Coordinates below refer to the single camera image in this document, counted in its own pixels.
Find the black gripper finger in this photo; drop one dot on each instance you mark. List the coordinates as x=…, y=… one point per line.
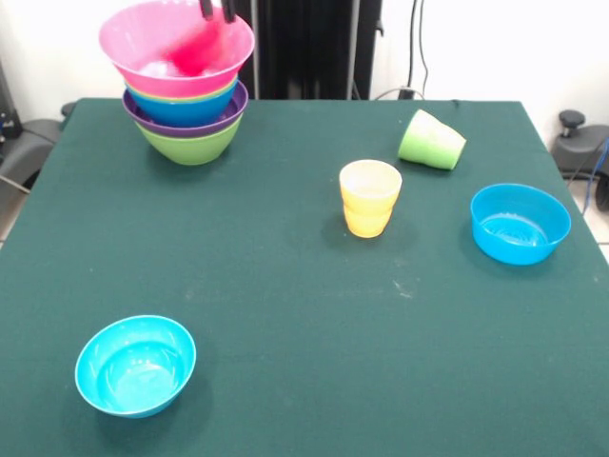
x=206, y=8
x=229, y=10

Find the red plastic bowl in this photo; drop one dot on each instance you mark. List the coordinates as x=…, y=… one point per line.
x=195, y=52

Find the large pink plastic bowl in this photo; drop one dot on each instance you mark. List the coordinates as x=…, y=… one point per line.
x=133, y=47

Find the green plastic bowl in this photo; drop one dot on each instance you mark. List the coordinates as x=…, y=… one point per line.
x=190, y=99
x=190, y=150

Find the large blue plastic bowl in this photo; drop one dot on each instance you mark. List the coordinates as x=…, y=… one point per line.
x=185, y=113

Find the purple plastic bowl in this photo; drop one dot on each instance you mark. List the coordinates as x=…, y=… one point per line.
x=190, y=132

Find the green plastic cup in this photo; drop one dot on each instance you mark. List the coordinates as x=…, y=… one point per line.
x=418, y=138
x=452, y=150

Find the small light blue bowl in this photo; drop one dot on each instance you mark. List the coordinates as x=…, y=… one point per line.
x=135, y=369

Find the black round knob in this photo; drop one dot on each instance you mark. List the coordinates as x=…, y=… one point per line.
x=68, y=109

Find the black power plug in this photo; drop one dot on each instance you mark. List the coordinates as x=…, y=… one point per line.
x=405, y=93

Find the yellow plastic cup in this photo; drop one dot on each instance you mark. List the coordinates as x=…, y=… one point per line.
x=366, y=224
x=371, y=195

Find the translucent blue plastic bowl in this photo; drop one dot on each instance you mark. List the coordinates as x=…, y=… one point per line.
x=523, y=224

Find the black equipment base with knob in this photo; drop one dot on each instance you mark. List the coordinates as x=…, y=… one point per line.
x=580, y=147

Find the dark green tablecloth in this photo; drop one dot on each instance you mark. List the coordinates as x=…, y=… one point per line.
x=304, y=409

